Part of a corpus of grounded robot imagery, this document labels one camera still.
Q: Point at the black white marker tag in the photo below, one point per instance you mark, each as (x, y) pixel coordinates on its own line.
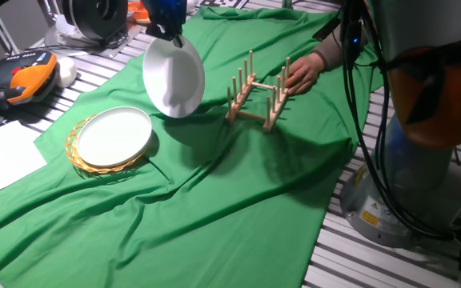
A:
(220, 3)

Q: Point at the black round device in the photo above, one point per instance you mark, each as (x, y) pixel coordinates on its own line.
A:
(94, 18)

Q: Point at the green frame bar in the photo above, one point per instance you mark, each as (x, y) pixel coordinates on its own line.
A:
(287, 3)

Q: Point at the golden woven placemat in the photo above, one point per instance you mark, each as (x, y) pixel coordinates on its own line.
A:
(72, 150)

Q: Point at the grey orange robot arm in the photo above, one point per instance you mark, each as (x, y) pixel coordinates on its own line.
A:
(434, 100)

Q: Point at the bare person hand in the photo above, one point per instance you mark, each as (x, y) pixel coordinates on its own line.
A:
(304, 74)

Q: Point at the black smartphone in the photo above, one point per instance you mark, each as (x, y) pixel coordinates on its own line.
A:
(325, 30)

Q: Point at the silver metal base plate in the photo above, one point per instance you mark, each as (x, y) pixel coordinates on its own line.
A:
(74, 46)

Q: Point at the white rounded object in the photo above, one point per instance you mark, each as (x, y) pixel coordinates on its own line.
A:
(67, 71)

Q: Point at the white paper sheet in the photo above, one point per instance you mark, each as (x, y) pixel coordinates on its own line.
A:
(2, 160)

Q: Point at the orange plastic object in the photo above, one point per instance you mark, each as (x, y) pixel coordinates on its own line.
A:
(138, 12)

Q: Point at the white round dish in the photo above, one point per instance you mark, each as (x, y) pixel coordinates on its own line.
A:
(174, 80)

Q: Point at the green cloth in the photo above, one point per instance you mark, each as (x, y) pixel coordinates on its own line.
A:
(234, 180)

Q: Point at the orange black teach pendant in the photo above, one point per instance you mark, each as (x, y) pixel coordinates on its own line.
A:
(26, 78)

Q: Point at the brown sleeved forearm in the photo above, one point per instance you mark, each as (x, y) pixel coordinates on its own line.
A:
(332, 50)

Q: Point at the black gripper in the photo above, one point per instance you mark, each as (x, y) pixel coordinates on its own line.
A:
(166, 16)

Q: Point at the wooden dish rack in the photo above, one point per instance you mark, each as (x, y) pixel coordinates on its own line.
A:
(272, 120)

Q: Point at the white flat rimmed plate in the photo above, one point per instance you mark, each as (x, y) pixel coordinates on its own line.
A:
(114, 136)

